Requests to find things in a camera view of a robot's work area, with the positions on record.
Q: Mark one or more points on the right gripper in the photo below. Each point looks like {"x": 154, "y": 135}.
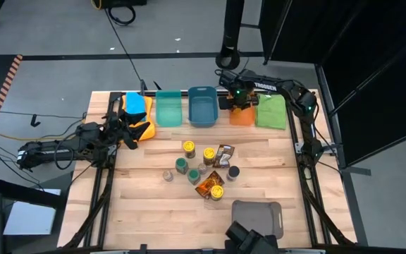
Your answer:
{"x": 240, "y": 97}

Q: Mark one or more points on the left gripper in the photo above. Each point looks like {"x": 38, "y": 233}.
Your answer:
{"x": 117, "y": 121}

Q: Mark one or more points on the yellow lid spice jar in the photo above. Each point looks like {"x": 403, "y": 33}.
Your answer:
{"x": 209, "y": 152}
{"x": 189, "y": 145}
{"x": 217, "y": 192}

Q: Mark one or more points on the brown spice pouch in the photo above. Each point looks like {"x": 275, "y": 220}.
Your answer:
{"x": 223, "y": 153}

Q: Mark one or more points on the small clear spice jar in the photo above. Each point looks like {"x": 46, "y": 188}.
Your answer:
{"x": 202, "y": 168}
{"x": 167, "y": 175}

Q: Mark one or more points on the green lid spice jar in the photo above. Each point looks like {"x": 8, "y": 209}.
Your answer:
{"x": 193, "y": 175}
{"x": 181, "y": 164}

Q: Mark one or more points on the black lid jar purple label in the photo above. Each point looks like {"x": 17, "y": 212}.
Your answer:
{"x": 233, "y": 171}

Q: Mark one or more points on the orange spice pouch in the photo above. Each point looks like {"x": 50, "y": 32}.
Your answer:
{"x": 206, "y": 183}

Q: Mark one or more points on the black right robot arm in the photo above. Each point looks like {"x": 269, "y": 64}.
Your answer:
{"x": 300, "y": 93}

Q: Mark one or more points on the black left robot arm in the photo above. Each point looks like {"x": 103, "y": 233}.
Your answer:
{"x": 48, "y": 153}

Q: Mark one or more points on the yellow cloth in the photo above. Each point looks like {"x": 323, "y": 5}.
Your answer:
{"x": 146, "y": 130}

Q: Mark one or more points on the orange plastic bin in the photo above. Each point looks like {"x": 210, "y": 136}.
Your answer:
{"x": 242, "y": 118}

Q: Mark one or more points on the green cloth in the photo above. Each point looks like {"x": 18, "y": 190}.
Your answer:
{"x": 271, "y": 112}

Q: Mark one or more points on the teal plastic bin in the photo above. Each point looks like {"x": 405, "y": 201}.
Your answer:
{"x": 168, "y": 109}

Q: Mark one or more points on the blue plastic bin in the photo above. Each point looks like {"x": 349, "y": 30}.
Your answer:
{"x": 203, "y": 107}

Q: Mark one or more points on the black pole stand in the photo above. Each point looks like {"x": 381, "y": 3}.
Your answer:
{"x": 233, "y": 21}

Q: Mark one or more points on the small black hook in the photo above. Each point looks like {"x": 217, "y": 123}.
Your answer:
{"x": 34, "y": 121}

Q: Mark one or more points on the grey plastic tray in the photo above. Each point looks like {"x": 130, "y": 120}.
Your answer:
{"x": 252, "y": 211}

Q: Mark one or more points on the black curtain panel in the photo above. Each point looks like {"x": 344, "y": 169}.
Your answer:
{"x": 365, "y": 70}

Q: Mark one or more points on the black side stand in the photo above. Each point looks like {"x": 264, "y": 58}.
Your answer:
{"x": 19, "y": 192}

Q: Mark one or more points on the orange black hazard strip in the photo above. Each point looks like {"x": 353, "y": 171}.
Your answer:
{"x": 7, "y": 83}

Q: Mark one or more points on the white board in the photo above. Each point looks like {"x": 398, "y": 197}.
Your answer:
{"x": 30, "y": 218}

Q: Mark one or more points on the black box-shaped device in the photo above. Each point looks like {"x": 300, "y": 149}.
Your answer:
{"x": 249, "y": 240}

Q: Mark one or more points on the black metal table frame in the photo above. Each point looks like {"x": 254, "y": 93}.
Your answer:
{"x": 292, "y": 131}

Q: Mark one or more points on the grey metal stand frame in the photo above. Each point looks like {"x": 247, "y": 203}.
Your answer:
{"x": 355, "y": 211}

